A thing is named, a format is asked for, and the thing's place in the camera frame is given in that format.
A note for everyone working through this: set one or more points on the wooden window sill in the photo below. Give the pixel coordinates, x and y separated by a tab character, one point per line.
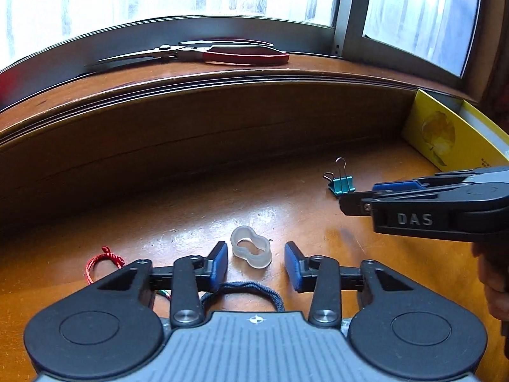
310	65

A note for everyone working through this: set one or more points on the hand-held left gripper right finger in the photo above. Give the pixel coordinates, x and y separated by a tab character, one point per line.
292	264

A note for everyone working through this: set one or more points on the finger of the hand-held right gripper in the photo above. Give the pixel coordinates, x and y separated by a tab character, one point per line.
397	186
356	205

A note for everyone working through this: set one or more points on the teal binder clip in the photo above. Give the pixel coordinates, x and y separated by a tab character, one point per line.
342	186

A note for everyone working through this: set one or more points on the silver window frame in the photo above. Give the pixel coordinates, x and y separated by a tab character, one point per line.
344	20

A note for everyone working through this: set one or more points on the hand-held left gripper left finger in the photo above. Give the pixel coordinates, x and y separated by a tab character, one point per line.
220	264

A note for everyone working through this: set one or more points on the red object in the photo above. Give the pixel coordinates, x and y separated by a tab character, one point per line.
3	87

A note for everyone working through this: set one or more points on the yellow cardboard box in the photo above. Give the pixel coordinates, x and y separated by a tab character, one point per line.
437	131

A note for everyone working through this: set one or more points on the person's right hand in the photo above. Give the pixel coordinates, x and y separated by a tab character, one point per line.
495	278

